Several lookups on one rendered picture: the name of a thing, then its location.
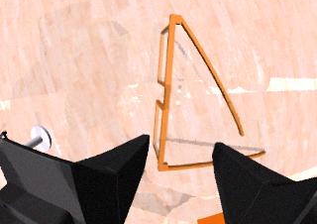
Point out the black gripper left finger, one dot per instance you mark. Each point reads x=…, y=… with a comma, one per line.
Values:
x=98, y=190

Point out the black-framed glasses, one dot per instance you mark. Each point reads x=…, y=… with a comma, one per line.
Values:
x=3, y=135

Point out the white cylinder on round base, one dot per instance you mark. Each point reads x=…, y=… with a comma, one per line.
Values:
x=40, y=138

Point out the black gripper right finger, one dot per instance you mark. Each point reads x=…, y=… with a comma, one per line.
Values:
x=250, y=193

